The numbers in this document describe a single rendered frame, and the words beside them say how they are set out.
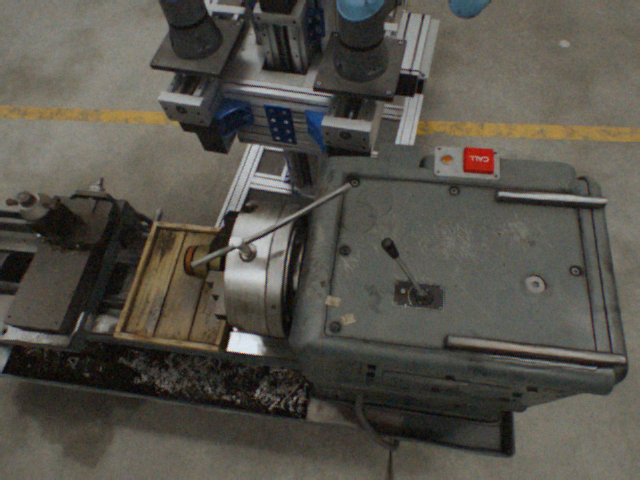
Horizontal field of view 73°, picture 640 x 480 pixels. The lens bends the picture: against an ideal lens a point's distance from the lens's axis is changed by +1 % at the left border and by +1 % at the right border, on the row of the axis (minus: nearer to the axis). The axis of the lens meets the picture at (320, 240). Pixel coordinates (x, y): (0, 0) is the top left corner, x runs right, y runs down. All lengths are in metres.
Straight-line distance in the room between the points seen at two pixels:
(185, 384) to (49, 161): 1.96
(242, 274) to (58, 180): 2.22
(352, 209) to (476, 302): 0.30
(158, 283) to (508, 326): 0.94
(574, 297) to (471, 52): 2.45
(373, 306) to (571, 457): 1.52
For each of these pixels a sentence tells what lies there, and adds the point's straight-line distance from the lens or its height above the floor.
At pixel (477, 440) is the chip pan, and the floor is 0.54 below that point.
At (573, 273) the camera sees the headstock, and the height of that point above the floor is 1.25.
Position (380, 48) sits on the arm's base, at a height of 1.23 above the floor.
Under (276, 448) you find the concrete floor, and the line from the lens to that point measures 2.06.
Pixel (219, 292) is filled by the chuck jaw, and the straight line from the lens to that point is 1.03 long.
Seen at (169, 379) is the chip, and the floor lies 0.58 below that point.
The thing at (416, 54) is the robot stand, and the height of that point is 1.08.
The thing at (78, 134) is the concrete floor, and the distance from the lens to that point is 3.18.
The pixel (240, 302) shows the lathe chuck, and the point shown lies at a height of 1.18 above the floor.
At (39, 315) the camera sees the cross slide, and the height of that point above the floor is 0.97.
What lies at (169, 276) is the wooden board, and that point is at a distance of 1.34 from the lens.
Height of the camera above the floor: 2.03
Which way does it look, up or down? 63 degrees down
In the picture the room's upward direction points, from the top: 9 degrees counter-clockwise
